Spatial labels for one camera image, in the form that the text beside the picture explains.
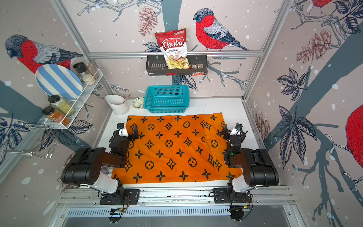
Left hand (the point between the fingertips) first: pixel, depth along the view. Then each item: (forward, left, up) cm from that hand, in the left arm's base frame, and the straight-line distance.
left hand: (131, 123), depth 90 cm
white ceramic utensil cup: (+18, +15, -1) cm, 23 cm away
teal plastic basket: (+34, -19, -13) cm, 41 cm away
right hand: (-1, -66, -1) cm, 66 cm away
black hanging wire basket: (+34, -16, +21) cm, 43 cm away
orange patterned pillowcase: (-12, -30, -11) cm, 34 cm away
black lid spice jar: (+17, +24, +24) cm, 38 cm away
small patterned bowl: (+27, +5, -11) cm, 30 cm away
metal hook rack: (-25, +29, +24) cm, 45 cm away
